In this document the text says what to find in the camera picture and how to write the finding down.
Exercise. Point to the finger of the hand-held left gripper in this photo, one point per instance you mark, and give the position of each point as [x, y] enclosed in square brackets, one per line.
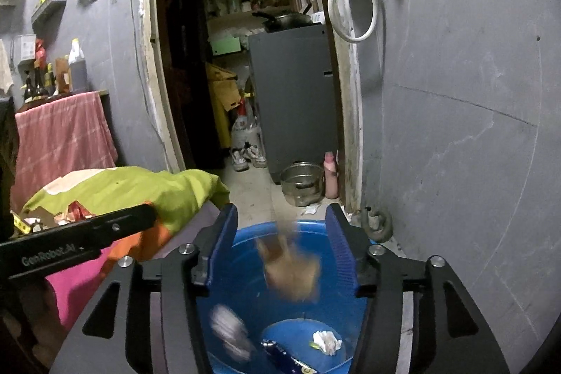
[87, 236]

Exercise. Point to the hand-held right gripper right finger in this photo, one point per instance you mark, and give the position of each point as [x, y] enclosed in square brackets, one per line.
[339, 251]

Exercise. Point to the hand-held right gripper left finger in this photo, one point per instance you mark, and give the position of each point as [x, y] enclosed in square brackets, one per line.
[221, 244]

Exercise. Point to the blue plastic basin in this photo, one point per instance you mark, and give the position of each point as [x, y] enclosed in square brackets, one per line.
[245, 282]

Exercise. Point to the tan paper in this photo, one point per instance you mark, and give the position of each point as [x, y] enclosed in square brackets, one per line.
[293, 273]

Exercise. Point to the white paper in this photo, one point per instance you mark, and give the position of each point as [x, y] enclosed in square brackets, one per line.
[230, 330]

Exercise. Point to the red white snack wrapper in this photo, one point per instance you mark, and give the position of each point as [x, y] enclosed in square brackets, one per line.
[74, 212]

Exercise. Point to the white paper scrap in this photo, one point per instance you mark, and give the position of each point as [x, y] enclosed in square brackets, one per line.
[312, 209]

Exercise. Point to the pink striped towel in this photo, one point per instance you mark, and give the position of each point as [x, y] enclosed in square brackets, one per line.
[61, 137]

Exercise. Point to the colourful patchwork blanket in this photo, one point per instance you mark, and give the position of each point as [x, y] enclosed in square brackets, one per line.
[131, 185]

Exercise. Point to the pink plastic bottle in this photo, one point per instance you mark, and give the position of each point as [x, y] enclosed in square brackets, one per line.
[331, 179]

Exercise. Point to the stainless steel pot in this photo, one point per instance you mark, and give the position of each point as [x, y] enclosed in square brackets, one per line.
[302, 185]

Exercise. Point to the dark glass bottle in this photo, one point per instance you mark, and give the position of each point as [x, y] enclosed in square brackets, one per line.
[41, 87]
[29, 91]

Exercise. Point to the white crumpled tissue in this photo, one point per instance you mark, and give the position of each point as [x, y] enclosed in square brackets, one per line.
[328, 342]

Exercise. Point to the white hanging cloth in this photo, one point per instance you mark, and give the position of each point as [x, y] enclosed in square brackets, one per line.
[5, 67]

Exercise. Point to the brown paper package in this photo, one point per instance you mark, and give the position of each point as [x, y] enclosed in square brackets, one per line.
[62, 78]

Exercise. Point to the red package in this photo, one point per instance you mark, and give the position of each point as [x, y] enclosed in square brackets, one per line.
[40, 54]

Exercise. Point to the white sack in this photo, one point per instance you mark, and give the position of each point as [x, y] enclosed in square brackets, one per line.
[245, 131]

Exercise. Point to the blue snack wrapper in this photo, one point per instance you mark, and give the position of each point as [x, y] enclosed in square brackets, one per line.
[285, 358]

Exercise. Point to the yellow cardboard box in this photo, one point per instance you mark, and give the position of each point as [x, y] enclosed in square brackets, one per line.
[219, 93]

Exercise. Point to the dark grey cabinet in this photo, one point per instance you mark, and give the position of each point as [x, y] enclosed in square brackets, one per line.
[289, 93]

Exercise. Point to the dark wooden door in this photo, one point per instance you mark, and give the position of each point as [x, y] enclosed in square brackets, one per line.
[184, 49]

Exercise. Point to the green box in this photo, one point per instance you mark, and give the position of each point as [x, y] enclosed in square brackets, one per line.
[225, 45]

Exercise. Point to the black wok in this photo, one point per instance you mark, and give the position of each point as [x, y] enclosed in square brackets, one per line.
[287, 21]

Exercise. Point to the white wall box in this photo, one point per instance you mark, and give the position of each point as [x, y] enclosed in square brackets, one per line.
[26, 47]

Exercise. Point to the metal wall shelf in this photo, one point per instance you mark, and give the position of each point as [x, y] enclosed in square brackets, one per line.
[48, 8]

